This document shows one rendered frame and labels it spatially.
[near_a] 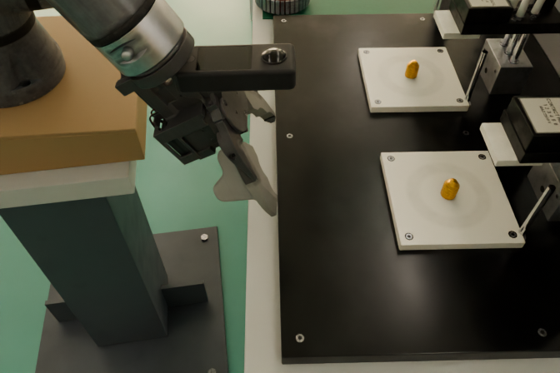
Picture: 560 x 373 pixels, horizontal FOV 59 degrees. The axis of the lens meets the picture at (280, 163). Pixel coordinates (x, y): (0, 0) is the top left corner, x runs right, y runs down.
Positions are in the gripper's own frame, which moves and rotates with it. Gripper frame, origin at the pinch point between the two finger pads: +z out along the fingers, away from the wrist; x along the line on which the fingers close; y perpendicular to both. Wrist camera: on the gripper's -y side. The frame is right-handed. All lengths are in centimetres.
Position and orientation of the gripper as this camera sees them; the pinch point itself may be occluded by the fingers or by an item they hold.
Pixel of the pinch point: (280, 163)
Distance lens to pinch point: 58.9
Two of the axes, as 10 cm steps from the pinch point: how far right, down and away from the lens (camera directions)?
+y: -8.7, 3.4, 3.6
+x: 0.2, 7.5, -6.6
